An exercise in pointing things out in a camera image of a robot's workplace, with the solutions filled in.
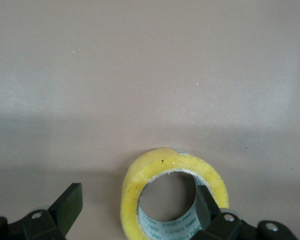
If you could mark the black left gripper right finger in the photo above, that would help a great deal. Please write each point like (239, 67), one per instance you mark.
(227, 227)

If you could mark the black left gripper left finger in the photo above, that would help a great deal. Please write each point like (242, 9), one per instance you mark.
(52, 220)

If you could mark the yellow clear tape roll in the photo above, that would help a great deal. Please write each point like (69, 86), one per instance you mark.
(132, 190)

